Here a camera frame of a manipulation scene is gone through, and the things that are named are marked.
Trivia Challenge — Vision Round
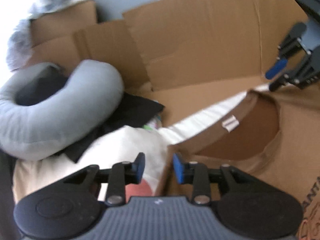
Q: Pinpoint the brown t-shirt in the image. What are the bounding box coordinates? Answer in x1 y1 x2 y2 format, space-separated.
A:
146 85 319 239

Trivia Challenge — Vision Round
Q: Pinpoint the black cloth under pillow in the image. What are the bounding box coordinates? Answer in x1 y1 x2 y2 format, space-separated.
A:
57 93 164 163

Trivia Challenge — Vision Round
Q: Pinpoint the brown cardboard sheet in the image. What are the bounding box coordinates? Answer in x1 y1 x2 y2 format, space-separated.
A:
28 0 307 126

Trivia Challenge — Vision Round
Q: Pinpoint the cream bear print blanket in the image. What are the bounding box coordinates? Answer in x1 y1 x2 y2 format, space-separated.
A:
12 92 246 202

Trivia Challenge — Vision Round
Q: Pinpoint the grey neck pillow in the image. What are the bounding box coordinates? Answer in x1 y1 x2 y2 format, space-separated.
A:
1 60 124 160

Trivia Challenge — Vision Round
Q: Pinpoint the white pillow in plastic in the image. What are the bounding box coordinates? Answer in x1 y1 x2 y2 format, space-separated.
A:
6 0 87 72

